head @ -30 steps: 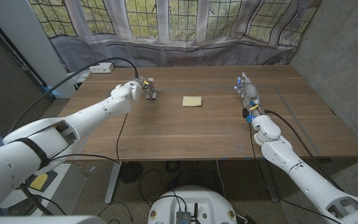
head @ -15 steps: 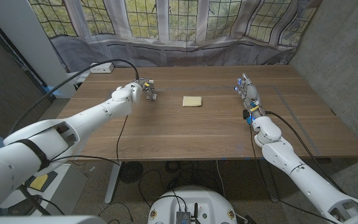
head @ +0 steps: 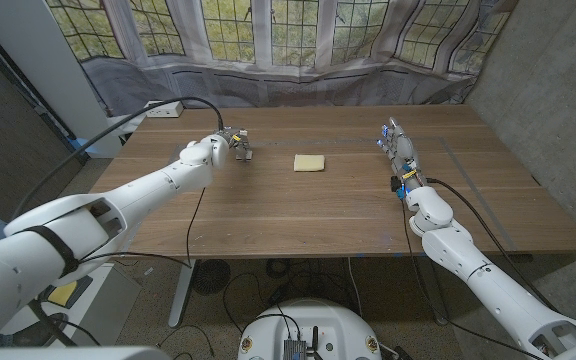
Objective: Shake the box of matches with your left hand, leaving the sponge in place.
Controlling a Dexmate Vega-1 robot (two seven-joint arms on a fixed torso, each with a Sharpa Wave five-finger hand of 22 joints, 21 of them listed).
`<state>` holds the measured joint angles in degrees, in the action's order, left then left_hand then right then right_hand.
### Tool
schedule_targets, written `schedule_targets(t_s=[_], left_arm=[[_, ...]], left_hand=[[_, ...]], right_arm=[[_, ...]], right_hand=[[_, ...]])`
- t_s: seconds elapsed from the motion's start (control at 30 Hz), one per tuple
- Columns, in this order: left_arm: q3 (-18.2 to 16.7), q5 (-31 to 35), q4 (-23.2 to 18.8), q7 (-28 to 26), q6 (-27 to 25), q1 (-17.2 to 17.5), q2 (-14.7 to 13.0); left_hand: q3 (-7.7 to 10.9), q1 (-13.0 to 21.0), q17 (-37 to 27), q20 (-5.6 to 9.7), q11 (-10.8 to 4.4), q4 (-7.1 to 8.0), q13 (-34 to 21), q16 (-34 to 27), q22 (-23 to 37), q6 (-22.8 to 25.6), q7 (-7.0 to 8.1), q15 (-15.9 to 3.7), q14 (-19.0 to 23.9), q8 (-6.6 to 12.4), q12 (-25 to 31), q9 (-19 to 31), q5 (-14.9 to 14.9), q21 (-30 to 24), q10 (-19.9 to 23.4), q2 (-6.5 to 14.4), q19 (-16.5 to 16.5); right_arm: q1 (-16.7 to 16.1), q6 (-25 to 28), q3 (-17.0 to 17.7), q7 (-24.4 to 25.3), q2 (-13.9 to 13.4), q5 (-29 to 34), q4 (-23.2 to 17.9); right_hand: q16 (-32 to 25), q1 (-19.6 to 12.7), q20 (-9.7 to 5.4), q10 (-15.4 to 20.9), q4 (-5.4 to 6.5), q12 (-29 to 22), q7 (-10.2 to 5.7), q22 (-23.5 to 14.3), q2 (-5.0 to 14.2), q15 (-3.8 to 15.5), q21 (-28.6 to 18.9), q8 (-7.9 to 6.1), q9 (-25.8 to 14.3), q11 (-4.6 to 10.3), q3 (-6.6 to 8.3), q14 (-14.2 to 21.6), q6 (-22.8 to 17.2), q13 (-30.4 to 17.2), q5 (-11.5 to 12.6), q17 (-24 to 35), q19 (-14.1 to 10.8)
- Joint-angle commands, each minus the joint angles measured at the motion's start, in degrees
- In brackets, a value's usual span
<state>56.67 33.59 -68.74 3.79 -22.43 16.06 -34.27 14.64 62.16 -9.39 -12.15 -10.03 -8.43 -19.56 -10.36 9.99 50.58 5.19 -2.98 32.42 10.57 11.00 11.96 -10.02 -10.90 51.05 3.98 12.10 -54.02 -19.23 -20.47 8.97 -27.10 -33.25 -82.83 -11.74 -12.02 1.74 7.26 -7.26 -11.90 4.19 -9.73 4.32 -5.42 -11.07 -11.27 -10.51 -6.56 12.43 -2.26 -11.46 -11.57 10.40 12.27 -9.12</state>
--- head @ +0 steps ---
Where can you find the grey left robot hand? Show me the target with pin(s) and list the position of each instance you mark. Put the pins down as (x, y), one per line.
(233, 137)

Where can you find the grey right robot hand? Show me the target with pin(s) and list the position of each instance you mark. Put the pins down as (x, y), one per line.
(404, 155)

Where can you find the small matchbox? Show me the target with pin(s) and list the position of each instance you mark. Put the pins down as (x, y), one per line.
(244, 157)

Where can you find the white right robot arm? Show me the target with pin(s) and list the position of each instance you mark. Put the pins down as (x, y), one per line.
(498, 295)

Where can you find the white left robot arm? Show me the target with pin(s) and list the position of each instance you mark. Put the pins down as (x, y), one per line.
(133, 192)

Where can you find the yellow sponge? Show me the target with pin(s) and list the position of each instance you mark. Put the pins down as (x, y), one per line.
(309, 162)

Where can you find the white power strip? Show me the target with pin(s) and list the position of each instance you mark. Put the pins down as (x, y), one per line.
(170, 111)

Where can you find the printed window backdrop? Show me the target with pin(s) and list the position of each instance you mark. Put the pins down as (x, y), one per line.
(293, 85)

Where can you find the white plastic sheet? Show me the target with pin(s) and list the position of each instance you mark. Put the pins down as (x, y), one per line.
(123, 125)

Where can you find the black round fan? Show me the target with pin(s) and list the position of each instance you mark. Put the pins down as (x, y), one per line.
(211, 276)

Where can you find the metal table leg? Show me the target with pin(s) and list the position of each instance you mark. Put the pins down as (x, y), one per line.
(182, 295)
(438, 295)

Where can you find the white robot torso base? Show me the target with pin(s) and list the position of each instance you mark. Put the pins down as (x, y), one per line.
(313, 320)

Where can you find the white pedal platform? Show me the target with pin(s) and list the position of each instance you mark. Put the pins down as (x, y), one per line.
(113, 300)

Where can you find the black yellow foot pedal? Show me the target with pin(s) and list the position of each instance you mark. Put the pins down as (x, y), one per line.
(65, 292)

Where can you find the dark shoe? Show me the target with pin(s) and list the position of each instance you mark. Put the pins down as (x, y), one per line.
(55, 322)

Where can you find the white robot chest edge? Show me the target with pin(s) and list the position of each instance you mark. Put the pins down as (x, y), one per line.
(68, 354)

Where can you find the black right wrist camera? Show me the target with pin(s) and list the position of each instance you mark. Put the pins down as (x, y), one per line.
(396, 184)

